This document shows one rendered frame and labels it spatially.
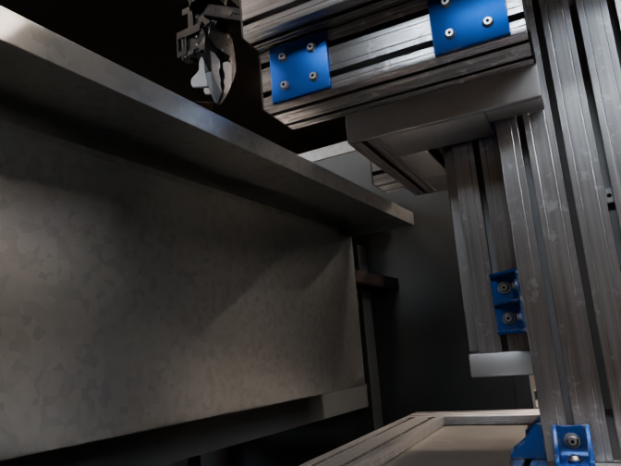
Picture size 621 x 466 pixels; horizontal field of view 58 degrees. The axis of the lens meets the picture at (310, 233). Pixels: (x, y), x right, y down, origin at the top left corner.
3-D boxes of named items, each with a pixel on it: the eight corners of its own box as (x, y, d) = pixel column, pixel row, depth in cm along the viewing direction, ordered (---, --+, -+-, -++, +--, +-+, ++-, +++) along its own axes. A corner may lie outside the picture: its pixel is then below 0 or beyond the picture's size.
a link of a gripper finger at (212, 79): (198, 110, 105) (197, 66, 106) (223, 101, 102) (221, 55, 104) (187, 104, 102) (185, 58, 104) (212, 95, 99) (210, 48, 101)
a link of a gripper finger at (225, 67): (209, 116, 107) (207, 71, 109) (234, 107, 104) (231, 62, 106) (198, 110, 105) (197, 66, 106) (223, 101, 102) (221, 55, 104)
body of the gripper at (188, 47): (203, 76, 111) (200, 21, 113) (237, 62, 106) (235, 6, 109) (176, 60, 104) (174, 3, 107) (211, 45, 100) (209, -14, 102)
